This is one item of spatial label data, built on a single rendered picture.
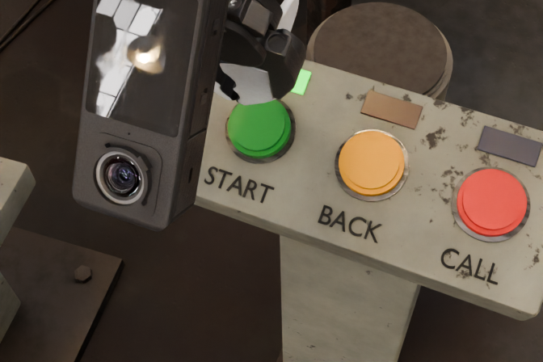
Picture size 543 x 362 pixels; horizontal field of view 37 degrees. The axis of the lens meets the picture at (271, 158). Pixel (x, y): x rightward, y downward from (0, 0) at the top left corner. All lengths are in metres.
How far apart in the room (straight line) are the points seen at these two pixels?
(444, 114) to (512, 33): 0.92
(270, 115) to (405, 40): 0.20
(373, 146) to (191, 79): 0.22
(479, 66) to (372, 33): 0.70
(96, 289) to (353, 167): 0.68
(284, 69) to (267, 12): 0.04
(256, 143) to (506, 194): 0.15
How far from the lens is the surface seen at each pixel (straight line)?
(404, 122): 0.52
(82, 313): 1.13
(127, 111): 0.31
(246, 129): 0.52
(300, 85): 0.53
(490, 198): 0.50
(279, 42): 0.36
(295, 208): 0.51
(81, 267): 1.15
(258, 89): 0.41
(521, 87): 1.36
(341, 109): 0.52
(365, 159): 0.50
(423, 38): 0.69
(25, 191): 0.92
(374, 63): 0.67
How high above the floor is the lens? 1.03
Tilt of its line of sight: 57 degrees down
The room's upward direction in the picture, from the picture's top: 2 degrees counter-clockwise
